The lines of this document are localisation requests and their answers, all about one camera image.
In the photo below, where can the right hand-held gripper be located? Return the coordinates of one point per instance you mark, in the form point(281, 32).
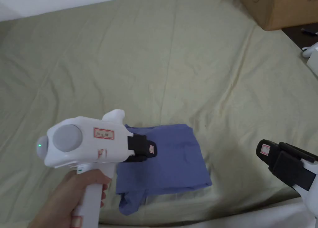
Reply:
point(290, 168)

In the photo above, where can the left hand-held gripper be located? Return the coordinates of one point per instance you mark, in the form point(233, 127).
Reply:
point(84, 143)

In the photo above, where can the blue shirt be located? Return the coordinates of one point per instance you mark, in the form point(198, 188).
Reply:
point(169, 158)

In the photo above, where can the person's left hand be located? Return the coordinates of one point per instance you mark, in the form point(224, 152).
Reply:
point(62, 200)

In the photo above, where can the bed with pale green sheet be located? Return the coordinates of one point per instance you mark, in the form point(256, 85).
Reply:
point(159, 71)

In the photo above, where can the brown cardboard carton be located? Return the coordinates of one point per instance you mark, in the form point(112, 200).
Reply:
point(278, 7)

